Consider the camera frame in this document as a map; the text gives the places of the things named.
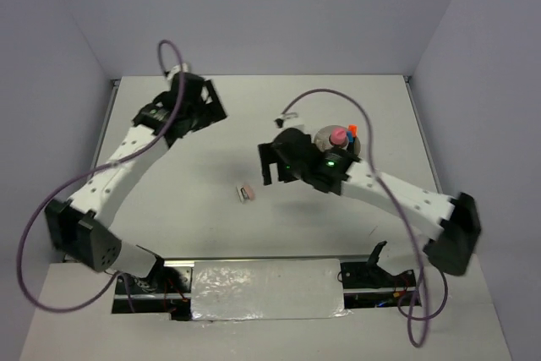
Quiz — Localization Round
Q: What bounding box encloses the pink glue bottle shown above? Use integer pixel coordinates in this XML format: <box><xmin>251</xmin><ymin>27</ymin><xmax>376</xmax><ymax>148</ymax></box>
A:
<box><xmin>329</xmin><ymin>127</ymin><xmax>349</xmax><ymax>148</ymax></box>

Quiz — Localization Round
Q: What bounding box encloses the orange black highlighter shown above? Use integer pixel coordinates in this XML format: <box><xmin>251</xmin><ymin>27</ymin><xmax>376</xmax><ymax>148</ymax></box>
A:
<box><xmin>348</xmin><ymin>125</ymin><xmax>358</xmax><ymax>136</ymax></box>

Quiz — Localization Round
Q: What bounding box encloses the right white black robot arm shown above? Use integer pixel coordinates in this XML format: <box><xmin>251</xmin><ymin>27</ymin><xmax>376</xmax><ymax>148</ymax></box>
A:
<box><xmin>258</xmin><ymin>126</ymin><xmax>482</xmax><ymax>276</ymax></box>

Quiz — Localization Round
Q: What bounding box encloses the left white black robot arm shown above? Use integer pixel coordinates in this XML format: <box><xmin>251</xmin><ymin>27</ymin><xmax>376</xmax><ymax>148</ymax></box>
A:
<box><xmin>45</xmin><ymin>70</ymin><xmax>227</xmax><ymax>293</ymax></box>

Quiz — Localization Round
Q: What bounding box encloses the white round divided container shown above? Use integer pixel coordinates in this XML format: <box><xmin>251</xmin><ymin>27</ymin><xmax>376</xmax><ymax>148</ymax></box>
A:
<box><xmin>313</xmin><ymin>125</ymin><xmax>363</xmax><ymax>157</ymax></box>

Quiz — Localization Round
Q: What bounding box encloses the pink eraser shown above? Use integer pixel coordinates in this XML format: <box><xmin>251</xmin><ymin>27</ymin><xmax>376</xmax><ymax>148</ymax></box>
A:
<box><xmin>243</xmin><ymin>184</ymin><xmax>255</xmax><ymax>200</ymax></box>

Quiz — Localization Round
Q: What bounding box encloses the white small eraser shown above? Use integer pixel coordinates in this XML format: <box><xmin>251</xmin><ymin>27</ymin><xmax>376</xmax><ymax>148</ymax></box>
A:
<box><xmin>236</xmin><ymin>185</ymin><xmax>249</xmax><ymax>202</ymax></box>

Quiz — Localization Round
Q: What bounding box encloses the silver foil sheet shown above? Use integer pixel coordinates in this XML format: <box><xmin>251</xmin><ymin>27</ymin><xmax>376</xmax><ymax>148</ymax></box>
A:
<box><xmin>191</xmin><ymin>259</ymin><xmax>347</xmax><ymax>321</ymax></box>

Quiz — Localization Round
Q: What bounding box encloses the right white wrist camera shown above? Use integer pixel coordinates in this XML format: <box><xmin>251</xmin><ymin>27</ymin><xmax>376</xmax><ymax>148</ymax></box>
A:
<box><xmin>275</xmin><ymin>112</ymin><xmax>304</xmax><ymax>132</ymax></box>

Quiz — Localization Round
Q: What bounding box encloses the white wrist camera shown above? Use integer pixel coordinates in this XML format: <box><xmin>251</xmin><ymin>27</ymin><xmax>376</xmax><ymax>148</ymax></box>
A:
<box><xmin>275</xmin><ymin>112</ymin><xmax>304</xmax><ymax>132</ymax></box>
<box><xmin>165</xmin><ymin>63</ymin><xmax>192</xmax><ymax>81</ymax></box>

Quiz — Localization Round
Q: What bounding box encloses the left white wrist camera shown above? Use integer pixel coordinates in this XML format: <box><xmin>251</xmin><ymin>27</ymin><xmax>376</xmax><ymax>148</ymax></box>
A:
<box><xmin>165</xmin><ymin>63</ymin><xmax>192</xmax><ymax>81</ymax></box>

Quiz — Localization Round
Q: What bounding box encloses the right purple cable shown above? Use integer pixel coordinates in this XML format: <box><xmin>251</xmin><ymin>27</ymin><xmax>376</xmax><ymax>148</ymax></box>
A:
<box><xmin>282</xmin><ymin>89</ymin><xmax>450</xmax><ymax>347</ymax></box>

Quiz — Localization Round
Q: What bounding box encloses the purple cable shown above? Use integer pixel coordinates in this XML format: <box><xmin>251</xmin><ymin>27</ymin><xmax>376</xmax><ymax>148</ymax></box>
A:
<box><xmin>16</xmin><ymin>40</ymin><xmax>189</xmax><ymax>314</ymax></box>
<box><xmin>282</xmin><ymin>89</ymin><xmax>450</xmax><ymax>347</ymax></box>

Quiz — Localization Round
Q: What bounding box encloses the black mounting rail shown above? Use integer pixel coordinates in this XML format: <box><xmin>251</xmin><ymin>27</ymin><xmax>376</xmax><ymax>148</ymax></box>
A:
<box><xmin>112</xmin><ymin>257</ymin><xmax>417</xmax><ymax>322</ymax></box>

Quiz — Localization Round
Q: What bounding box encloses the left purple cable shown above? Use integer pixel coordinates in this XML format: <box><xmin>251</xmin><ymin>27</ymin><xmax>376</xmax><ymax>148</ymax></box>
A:
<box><xmin>16</xmin><ymin>40</ymin><xmax>189</xmax><ymax>314</ymax></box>

